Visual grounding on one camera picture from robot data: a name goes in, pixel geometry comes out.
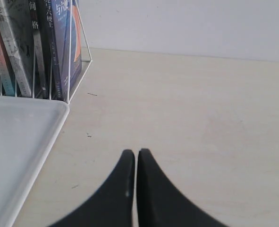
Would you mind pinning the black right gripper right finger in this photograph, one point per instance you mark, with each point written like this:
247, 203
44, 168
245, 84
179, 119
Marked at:
160, 203

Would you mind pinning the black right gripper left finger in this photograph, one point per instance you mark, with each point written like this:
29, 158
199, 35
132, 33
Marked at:
111, 205

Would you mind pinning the dark blue book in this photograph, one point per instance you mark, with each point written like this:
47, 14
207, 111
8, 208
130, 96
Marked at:
64, 32

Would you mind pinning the red teal spine book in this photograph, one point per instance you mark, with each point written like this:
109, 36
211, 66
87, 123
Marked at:
6, 71

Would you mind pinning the grey white book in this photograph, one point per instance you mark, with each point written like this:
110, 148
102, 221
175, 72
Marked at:
17, 35

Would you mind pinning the black book white characters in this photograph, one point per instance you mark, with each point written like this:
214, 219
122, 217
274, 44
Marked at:
38, 47

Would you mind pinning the white plastic tray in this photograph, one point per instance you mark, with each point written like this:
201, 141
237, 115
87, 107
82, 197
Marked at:
28, 130

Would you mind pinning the white wire book rack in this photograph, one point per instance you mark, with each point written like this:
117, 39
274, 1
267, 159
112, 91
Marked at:
37, 91

